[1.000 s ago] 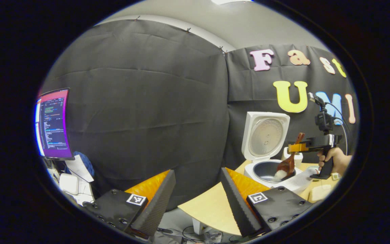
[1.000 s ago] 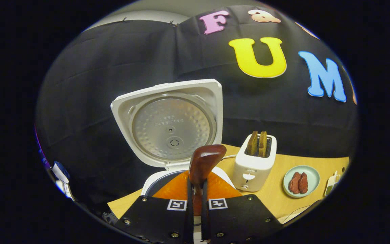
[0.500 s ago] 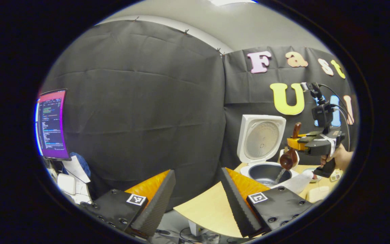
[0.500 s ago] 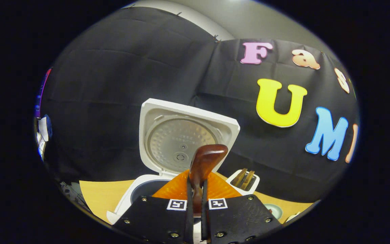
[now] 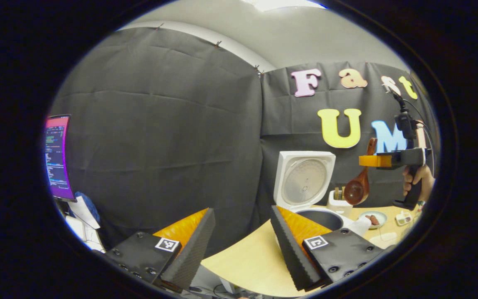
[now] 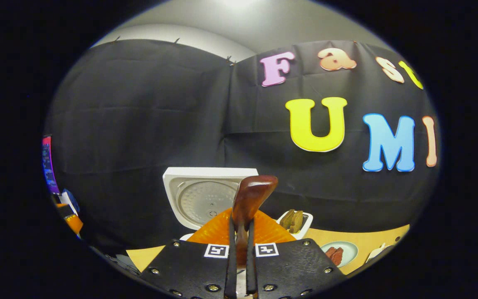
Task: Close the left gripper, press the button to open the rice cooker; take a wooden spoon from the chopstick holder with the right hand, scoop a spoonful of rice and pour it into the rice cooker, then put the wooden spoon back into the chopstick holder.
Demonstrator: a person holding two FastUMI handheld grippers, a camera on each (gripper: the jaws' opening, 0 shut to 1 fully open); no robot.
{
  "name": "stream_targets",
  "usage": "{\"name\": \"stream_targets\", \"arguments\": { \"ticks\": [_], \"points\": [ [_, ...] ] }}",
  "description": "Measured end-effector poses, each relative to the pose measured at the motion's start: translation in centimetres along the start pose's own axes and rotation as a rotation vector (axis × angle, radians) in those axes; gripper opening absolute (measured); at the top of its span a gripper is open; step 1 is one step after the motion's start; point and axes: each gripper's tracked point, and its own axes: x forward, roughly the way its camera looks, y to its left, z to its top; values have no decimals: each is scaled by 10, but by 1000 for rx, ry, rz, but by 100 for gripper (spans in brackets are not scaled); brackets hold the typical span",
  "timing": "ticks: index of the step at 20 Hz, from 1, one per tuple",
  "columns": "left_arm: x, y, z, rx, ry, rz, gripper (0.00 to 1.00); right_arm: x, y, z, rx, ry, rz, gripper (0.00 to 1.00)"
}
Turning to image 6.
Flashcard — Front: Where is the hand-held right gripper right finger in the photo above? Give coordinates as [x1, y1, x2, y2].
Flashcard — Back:
[245, 210, 347, 299]

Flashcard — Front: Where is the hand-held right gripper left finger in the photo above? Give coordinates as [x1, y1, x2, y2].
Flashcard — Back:
[139, 208, 238, 299]

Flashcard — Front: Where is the white rice cooker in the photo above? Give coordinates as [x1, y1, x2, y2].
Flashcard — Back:
[163, 167, 259, 242]

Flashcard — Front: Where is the brown wooden spoon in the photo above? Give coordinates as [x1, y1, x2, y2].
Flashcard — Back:
[232, 175, 279, 266]

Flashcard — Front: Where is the computer monitor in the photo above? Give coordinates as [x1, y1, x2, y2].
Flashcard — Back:
[42, 135, 60, 195]

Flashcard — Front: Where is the brown bread slice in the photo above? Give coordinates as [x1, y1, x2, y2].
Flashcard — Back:
[280, 209, 295, 230]
[290, 211, 305, 234]

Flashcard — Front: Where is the white toaster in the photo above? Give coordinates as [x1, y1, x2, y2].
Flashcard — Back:
[276, 211, 314, 240]

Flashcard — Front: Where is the light green plate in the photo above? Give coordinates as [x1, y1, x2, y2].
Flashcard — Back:
[320, 241, 359, 268]

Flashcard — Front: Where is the white divided dish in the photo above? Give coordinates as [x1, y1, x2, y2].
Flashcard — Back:
[366, 243, 393, 263]

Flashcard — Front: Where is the black backdrop cloth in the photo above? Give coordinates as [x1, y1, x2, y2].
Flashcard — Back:
[44, 38, 441, 254]

